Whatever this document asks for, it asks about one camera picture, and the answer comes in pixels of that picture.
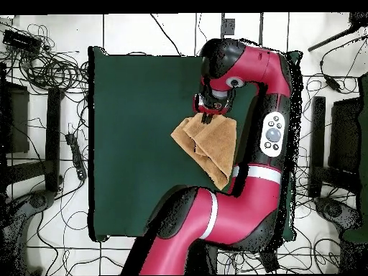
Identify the orange terry towel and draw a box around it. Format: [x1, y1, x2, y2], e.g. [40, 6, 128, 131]
[170, 112, 239, 191]

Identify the black flat box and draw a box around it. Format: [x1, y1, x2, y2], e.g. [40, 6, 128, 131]
[2, 29, 43, 50]

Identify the dark green tablecloth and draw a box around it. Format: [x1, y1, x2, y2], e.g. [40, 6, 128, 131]
[88, 45, 303, 242]

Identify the black power adapter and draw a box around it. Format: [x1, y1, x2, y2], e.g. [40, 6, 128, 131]
[325, 75, 343, 93]

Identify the black power strip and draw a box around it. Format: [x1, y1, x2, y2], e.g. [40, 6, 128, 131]
[65, 132, 88, 181]

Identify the black square panel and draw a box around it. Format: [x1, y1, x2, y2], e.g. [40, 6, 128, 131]
[328, 96, 364, 174]
[0, 81, 30, 154]

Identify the black tripod leg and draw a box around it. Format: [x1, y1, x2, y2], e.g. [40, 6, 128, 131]
[307, 12, 368, 53]

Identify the black stand base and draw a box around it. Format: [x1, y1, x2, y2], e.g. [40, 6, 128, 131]
[0, 189, 56, 276]
[313, 196, 364, 231]

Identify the green cloth strip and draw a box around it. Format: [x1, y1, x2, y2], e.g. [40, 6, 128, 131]
[341, 73, 368, 245]

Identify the black diagonal cable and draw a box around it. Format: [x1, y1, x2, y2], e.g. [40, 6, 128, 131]
[149, 13, 183, 56]

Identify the grey square frame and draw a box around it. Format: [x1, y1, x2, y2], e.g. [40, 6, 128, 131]
[220, 12, 265, 47]

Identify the black cable tangle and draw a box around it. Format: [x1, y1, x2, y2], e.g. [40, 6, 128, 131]
[4, 23, 89, 93]
[295, 73, 361, 208]

